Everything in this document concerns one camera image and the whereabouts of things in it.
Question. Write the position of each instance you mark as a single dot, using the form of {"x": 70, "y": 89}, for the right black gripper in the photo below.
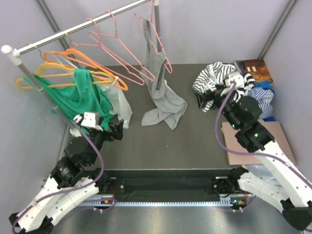
{"x": 203, "y": 98}

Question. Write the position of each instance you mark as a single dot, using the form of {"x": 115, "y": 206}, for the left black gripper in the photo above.
{"x": 117, "y": 128}

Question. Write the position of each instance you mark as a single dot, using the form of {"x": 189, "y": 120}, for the grey tank top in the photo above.
{"x": 170, "y": 107}

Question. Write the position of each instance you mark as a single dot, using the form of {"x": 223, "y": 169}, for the pink wire hanger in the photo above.
{"x": 129, "y": 31}
{"x": 156, "y": 27}
{"x": 114, "y": 47}

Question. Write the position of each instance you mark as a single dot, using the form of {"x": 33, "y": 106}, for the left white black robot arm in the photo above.
{"x": 76, "y": 177}

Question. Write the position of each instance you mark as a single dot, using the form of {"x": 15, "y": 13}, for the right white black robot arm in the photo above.
{"x": 293, "y": 196}

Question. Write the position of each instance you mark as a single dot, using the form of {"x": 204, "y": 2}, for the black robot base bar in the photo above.
{"x": 172, "y": 185}

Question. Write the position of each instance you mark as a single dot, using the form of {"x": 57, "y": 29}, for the white garment on hanger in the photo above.
{"x": 121, "y": 106}

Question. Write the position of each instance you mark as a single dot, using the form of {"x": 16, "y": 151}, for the green tank top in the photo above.
{"x": 83, "y": 97}

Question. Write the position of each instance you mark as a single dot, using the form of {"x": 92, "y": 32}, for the orange plastic hanger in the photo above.
{"x": 75, "y": 55}

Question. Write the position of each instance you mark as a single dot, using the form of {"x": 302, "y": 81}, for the black white striped shirt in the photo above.
{"x": 213, "y": 74}

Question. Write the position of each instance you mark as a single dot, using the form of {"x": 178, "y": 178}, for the bold black white striped garment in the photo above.
{"x": 249, "y": 84}

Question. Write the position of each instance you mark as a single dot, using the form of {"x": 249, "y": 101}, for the blue white striped shirt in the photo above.
{"x": 264, "y": 98}

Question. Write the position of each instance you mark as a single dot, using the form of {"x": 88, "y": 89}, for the book with dark cover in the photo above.
{"x": 257, "y": 68}

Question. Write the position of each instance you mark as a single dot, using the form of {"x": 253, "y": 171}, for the blue garment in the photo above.
{"x": 265, "y": 85}

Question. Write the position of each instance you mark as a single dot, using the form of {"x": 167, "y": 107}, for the pink cardboard sheet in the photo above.
{"x": 273, "y": 127}

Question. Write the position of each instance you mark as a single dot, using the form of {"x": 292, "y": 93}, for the grey slotted cable duct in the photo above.
{"x": 221, "y": 202}

